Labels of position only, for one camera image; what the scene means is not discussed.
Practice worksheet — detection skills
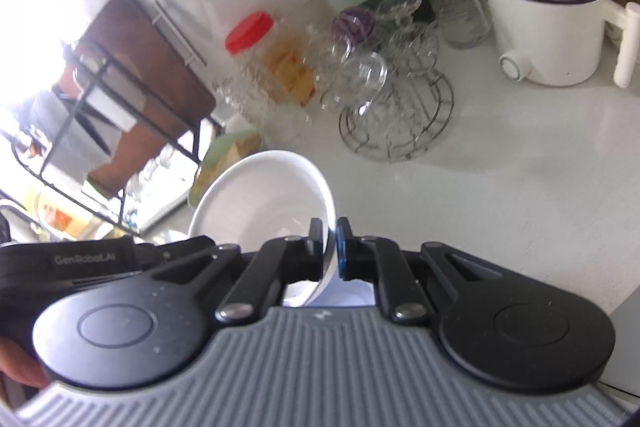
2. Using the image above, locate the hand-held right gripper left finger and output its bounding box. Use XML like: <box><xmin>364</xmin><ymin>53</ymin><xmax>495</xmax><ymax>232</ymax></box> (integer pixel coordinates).
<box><xmin>150</xmin><ymin>217</ymin><xmax>326</xmax><ymax>324</ymax></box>

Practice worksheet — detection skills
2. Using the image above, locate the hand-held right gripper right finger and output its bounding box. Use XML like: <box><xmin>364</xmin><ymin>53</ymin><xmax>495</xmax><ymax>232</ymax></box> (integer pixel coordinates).
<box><xmin>335</xmin><ymin>217</ymin><xmax>504</xmax><ymax>325</ymax></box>

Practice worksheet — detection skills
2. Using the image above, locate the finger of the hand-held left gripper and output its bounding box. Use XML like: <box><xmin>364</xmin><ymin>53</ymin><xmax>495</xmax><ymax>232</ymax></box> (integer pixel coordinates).
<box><xmin>137</xmin><ymin>234</ymin><xmax>217</xmax><ymax>272</ymax></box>

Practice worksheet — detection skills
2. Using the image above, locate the white ceramic bowl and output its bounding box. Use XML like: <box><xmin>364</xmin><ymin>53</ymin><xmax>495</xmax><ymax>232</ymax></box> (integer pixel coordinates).
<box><xmin>187</xmin><ymin>150</ymin><xmax>336</xmax><ymax>309</ymax></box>

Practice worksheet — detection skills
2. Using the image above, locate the person's left hand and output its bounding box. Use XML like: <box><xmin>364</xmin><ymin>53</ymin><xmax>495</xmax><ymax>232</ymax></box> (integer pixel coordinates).
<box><xmin>0</xmin><ymin>337</ymin><xmax>49</xmax><ymax>391</ymax></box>

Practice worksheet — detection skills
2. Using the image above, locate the yellow detergent bottle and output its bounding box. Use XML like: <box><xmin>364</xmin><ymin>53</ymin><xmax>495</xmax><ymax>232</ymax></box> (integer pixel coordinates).
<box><xmin>35</xmin><ymin>189</ymin><xmax>101</xmax><ymax>241</ymax></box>

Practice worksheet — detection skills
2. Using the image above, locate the black metal dish rack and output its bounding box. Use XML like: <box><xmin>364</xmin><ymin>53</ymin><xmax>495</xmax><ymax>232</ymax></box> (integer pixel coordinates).
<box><xmin>0</xmin><ymin>39</ymin><xmax>224</xmax><ymax>233</ymax></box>

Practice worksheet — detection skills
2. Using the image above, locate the pale green plastic basket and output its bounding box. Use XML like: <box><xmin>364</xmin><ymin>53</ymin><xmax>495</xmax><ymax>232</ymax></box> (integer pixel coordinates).
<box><xmin>187</xmin><ymin>131</ymin><xmax>261</xmax><ymax>208</ymax></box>

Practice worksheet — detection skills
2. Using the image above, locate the red lidded clear jar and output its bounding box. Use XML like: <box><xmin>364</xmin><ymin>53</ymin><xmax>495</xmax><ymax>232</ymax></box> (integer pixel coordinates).
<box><xmin>212</xmin><ymin>10</ymin><xmax>319</xmax><ymax>143</ymax></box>

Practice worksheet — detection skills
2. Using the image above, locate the brown wooden cutting board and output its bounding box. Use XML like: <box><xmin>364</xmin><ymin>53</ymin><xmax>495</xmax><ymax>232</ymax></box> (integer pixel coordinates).
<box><xmin>55</xmin><ymin>0</ymin><xmax>216</xmax><ymax>198</ymax></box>

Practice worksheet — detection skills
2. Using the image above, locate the purple tinted glass cup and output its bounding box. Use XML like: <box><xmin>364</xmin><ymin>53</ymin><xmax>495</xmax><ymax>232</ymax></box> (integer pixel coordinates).
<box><xmin>332</xmin><ymin>6</ymin><xmax>376</xmax><ymax>44</ymax></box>

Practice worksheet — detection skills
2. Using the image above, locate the round wire cup rack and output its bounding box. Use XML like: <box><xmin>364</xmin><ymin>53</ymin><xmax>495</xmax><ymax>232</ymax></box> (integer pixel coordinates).
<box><xmin>338</xmin><ymin>67</ymin><xmax>455</xmax><ymax>163</ymax></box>

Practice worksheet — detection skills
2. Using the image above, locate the wire rack with glass cups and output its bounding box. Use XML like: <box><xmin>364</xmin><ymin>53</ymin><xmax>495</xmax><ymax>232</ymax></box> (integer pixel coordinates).
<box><xmin>307</xmin><ymin>0</ymin><xmax>444</xmax><ymax>158</ymax></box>

